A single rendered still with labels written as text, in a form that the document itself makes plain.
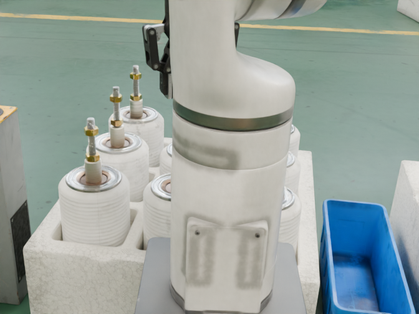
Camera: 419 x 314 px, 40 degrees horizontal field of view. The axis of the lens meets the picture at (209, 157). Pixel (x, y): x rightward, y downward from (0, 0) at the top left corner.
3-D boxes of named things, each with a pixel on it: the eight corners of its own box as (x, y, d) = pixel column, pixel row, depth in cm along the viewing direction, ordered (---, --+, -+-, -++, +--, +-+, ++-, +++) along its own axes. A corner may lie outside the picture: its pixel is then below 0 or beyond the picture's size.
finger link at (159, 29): (171, 15, 78) (174, 31, 79) (139, 25, 77) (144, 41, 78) (178, 19, 76) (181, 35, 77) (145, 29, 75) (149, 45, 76)
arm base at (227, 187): (277, 323, 47) (300, 135, 40) (165, 319, 47) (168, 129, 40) (268, 256, 55) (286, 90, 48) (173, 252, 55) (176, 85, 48)
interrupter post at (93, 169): (94, 175, 80) (93, 154, 78) (106, 180, 78) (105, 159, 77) (81, 181, 78) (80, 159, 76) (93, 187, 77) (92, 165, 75)
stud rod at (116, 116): (119, 131, 88) (118, 85, 85) (121, 134, 88) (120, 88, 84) (113, 133, 88) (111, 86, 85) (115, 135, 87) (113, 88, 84)
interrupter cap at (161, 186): (207, 204, 74) (207, 200, 74) (148, 203, 73) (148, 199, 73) (206, 177, 81) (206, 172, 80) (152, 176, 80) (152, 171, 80)
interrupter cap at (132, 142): (111, 131, 93) (111, 128, 93) (151, 141, 90) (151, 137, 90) (82, 149, 87) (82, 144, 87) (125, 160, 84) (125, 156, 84)
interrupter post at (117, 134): (115, 141, 90) (115, 121, 89) (128, 144, 89) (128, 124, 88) (106, 146, 88) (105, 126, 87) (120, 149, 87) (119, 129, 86)
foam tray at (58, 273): (303, 386, 79) (320, 283, 71) (33, 349, 83) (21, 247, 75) (300, 232, 114) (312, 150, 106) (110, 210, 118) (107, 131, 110)
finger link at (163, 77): (167, 57, 80) (167, 91, 82) (147, 58, 79) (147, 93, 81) (171, 60, 79) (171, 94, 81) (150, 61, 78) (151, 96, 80)
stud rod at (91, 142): (93, 167, 78) (90, 116, 75) (98, 169, 78) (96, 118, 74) (88, 170, 77) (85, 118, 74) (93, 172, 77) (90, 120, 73)
